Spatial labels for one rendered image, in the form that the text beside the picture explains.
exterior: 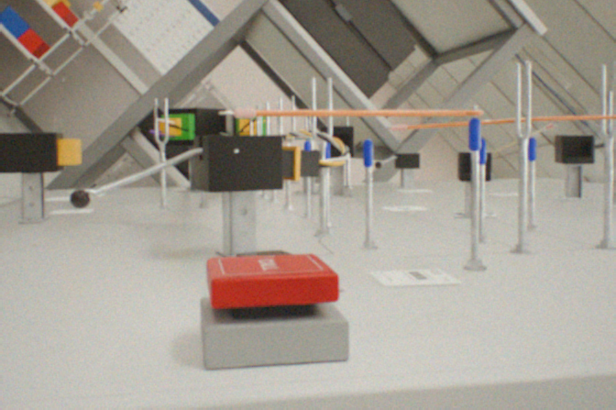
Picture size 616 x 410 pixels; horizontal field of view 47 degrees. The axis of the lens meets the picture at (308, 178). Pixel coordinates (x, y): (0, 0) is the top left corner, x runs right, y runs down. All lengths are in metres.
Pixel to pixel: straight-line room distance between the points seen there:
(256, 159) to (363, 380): 0.28
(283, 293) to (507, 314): 0.13
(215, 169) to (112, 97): 7.84
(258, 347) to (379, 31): 1.38
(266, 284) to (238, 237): 0.25
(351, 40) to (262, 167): 1.10
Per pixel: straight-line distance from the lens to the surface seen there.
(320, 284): 0.28
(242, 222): 0.52
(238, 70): 8.24
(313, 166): 0.53
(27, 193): 0.84
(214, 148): 0.50
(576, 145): 1.04
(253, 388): 0.26
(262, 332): 0.27
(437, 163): 8.35
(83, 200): 0.50
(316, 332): 0.28
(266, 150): 0.51
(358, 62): 1.60
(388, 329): 0.33
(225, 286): 0.27
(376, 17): 1.62
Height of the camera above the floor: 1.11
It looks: 5 degrees up
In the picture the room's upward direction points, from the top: 45 degrees clockwise
